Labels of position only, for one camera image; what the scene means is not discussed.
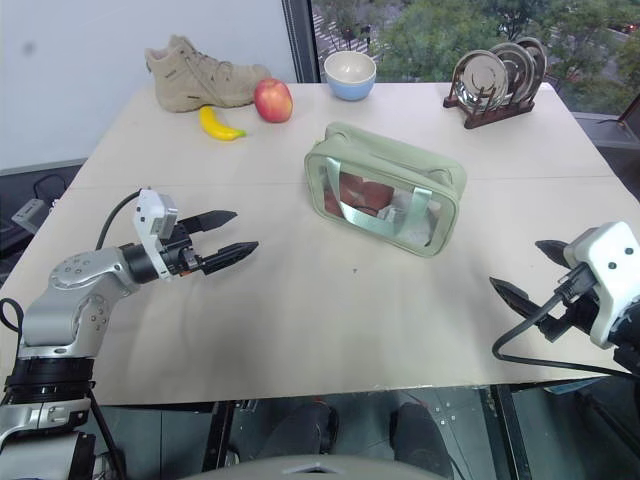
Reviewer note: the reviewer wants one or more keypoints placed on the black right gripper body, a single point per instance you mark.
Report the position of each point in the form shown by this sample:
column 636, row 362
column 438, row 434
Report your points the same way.
column 575, row 315

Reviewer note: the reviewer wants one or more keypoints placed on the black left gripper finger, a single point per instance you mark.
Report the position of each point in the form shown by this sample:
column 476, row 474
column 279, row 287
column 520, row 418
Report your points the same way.
column 232, row 252
column 212, row 220

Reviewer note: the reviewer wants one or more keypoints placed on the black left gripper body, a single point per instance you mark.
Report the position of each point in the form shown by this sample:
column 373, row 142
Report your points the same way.
column 177, row 255

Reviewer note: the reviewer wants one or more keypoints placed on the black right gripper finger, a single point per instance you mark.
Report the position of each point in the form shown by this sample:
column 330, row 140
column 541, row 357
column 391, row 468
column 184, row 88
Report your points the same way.
column 515, row 297
column 552, row 250

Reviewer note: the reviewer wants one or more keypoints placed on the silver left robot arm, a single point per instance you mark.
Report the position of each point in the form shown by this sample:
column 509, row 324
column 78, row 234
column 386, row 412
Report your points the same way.
column 60, row 300

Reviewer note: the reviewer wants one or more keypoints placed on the green clear toiletry bag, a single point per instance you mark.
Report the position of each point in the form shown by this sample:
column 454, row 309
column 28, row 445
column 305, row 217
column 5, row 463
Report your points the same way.
column 390, row 165

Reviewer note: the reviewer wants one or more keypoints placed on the yellow banana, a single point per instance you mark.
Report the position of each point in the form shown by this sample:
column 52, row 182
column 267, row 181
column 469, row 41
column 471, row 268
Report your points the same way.
column 215, row 127

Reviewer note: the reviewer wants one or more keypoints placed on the red apple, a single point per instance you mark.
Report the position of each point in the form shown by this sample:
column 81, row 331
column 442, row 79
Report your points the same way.
column 272, row 100

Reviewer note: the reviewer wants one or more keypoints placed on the black table leg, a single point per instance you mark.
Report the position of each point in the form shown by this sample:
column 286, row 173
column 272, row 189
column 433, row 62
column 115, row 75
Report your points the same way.
column 217, row 435
column 507, row 435

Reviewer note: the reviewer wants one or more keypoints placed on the tan suede boot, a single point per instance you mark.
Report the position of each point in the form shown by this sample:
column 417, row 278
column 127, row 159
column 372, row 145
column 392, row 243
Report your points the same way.
column 190, row 80

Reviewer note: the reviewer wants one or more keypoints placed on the dark wooden dish rack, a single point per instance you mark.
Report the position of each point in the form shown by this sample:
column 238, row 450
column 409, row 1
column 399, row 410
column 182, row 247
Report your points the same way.
column 495, row 116

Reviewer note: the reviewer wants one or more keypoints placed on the small grey box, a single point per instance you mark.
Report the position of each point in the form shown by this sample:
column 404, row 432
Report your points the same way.
column 27, row 212

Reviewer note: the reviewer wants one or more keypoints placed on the shiny metal plate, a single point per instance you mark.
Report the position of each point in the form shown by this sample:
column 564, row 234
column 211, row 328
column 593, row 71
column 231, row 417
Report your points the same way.
column 543, row 57
column 532, row 62
column 477, row 77
column 512, row 65

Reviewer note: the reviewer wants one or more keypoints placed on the blue white bowl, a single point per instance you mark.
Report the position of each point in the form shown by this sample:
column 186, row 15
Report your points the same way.
column 350, row 82

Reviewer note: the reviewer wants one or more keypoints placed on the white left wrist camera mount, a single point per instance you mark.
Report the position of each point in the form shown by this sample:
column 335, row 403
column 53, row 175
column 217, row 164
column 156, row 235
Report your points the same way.
column 150, row 220

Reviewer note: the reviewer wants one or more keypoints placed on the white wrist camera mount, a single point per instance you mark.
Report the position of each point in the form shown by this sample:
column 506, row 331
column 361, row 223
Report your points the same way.
column 150, row 220
column 607, row 260

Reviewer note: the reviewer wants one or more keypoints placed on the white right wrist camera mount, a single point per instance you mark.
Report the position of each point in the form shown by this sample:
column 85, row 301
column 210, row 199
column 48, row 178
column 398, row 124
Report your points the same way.
column 607, row 260

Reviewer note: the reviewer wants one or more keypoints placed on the dark window frame post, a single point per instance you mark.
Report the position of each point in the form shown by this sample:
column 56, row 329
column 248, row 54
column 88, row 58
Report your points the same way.
column 300, row 40

